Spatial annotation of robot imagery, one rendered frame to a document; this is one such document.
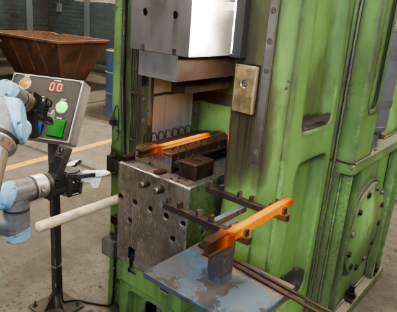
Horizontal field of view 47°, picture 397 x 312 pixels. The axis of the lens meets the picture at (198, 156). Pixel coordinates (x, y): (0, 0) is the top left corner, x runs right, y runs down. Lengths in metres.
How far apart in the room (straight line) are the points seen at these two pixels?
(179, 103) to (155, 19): 0.53
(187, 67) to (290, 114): 0.42
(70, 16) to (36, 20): 0.84
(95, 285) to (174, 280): 1.28
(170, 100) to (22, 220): 0.93
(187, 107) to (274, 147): 0.66
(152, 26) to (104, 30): 8.53
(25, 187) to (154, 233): 0.63
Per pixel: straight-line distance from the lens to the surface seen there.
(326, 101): 1.95
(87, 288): 2.73
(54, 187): 1.48
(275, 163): 1.67
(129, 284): 2.11
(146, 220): 1.87
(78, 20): 10.86
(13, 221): 1.45
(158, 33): 1.75
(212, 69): 1.86
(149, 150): 1.75
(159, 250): 1.87
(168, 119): 2.11
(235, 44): 1.66
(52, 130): 2.02
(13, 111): 1.16
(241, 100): 1.67
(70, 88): 2.06
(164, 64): 1.73
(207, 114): 2.23
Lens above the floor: 1.54
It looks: 18 degrees down
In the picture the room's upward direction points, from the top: 5 degrees clockwise
